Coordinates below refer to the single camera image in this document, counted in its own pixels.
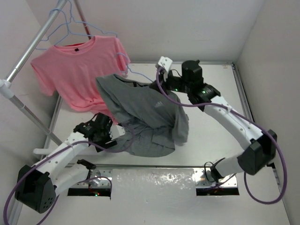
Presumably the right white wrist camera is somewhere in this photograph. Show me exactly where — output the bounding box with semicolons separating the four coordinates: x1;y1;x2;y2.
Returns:
156;56;173;80

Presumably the silver clothes rack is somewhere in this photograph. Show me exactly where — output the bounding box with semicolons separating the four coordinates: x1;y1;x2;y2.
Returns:
0;0;66;225

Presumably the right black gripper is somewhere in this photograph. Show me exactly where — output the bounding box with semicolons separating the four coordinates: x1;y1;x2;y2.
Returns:
149;67;191;96

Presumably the blue wire hanger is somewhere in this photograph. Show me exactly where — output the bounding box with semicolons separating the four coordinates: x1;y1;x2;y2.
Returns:
116;52;154;83
36;0;118;51

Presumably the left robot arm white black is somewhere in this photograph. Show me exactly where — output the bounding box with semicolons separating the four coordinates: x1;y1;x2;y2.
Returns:
13;113;125;213

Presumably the pink t shirt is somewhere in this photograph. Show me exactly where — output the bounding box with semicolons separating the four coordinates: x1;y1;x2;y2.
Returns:
30;36;130;118

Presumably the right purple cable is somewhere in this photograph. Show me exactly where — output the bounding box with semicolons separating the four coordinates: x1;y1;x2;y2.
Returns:
156;67;288;204

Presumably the purple cable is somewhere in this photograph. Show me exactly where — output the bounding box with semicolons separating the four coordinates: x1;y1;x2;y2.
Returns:
3;127;136;225
156;67;288;204

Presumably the grey t shirt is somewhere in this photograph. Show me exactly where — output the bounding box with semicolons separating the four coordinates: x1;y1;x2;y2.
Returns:
96;74;189;158

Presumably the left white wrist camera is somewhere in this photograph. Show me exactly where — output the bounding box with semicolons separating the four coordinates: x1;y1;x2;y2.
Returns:
109;125;125;140

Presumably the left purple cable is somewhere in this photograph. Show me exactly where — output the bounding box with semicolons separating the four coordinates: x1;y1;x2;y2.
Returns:
3;127;136;225

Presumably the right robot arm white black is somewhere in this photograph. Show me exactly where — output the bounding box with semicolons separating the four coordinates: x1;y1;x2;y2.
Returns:
154;56;277;182

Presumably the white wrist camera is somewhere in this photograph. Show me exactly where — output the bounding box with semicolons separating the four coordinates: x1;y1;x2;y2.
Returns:
156;56;173;80
109;125;125;140

